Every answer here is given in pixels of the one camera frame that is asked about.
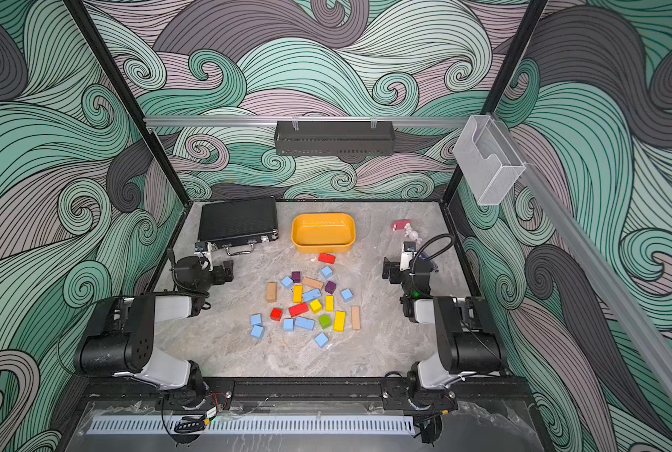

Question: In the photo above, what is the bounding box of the wooden block left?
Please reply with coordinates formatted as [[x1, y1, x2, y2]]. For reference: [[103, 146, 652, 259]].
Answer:
[[265, 282, 279, 303]]

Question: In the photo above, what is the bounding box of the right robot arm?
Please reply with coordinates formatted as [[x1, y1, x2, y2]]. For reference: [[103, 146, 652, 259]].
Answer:
[[382, 234, 507, 411]]

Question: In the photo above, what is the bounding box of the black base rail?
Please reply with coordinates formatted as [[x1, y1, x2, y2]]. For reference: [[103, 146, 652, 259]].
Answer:
[[78, 375, 535, 414]]

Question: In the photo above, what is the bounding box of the purple cube right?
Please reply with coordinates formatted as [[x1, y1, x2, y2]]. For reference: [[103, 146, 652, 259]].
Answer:
[[324, 281, 337, 295]]

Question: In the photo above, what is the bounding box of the yellow long block left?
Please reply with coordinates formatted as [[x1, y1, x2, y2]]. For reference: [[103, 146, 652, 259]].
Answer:
[[293, 284, 303, 304]]

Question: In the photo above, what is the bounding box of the red cube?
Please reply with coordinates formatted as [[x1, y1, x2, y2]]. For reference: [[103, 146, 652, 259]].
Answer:
[[270, 308, 283, 321]]

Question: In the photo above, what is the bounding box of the small pink white toy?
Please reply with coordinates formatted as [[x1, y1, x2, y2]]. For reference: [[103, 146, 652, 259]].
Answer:
[[392, 220, 422, 245]]

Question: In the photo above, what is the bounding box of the black briefcase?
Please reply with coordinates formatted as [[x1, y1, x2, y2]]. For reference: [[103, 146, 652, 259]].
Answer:
[[195, 197, 279, 256]]

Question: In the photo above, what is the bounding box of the wooden block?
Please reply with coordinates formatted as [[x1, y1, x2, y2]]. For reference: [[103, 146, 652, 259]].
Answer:
[[265, 282, 279, 303], [351, 305, 361, 331]]

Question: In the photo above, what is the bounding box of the blue cube bottom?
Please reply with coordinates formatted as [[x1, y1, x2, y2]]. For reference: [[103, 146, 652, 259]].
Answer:
[[315, 333, 329, 348]]

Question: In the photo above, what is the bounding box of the blue long block lower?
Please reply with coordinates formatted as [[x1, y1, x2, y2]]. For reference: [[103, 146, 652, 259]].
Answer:
[[294, 316, 315, 331]]

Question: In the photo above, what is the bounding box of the red block near bin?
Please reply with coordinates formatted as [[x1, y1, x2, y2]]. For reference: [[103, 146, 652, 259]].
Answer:
[[318, 253, 336, 265]]

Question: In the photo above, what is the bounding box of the wooden block angled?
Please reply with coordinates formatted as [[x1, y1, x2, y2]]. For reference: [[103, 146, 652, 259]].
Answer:
[[302, 277, 325, 290]]

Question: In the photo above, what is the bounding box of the yellow long block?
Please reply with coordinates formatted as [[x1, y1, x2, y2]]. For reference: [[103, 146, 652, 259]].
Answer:
[[293, 284, 303, 304], [333, 311, 346, 333]]

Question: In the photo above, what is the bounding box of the blue long block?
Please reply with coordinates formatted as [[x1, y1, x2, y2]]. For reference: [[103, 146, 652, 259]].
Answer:
[[302, 289, 322, 302], [294, 316, 315, 331]]

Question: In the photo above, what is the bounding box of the aluminium wall rail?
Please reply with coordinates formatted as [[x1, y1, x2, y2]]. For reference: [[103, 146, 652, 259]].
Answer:
[[143, 115, 469, 129]]

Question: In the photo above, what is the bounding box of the yellow cube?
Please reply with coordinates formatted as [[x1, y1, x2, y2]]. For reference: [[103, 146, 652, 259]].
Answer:
[[309, 299, 323, 314]]

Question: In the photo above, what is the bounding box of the black wall shelf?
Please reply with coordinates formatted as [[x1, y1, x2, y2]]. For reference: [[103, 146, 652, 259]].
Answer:
[[274, 122, 396, 158]]

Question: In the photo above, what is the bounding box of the white slotted cable duct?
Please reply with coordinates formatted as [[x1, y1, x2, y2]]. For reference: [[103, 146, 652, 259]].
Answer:
[[85, 415, 416, 436]]

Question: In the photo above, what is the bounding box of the green cube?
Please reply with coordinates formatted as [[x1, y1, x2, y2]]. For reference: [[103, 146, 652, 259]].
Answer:
[[319, 315, 332, 330]]

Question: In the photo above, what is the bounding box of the wooden block right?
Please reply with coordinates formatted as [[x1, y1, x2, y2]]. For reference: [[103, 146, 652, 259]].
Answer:
[[351, 305, 361, 331]]

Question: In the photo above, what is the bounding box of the yellow plastic bin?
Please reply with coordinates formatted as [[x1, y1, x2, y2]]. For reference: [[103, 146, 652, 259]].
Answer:
[[291, 213, 357, 254]]

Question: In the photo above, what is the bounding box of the yellow long block right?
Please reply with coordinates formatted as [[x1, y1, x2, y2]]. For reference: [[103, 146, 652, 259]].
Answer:
[[333, 311, 346, 333]]

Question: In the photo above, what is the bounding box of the red long block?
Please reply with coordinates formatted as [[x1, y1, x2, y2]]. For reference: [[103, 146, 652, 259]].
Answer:
[[289, 302, 309, 318]]

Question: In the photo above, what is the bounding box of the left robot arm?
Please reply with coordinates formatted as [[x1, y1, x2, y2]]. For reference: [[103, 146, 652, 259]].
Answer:
[[73, 249, 234, 410]]

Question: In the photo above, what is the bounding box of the clear acrylic holder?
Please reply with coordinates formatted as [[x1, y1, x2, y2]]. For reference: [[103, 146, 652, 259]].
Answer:
[[454, 115, 525, 206]]

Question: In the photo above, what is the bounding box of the blue long block centre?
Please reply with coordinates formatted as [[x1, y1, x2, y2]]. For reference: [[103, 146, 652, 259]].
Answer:
[[302, 289, 322, 302]]

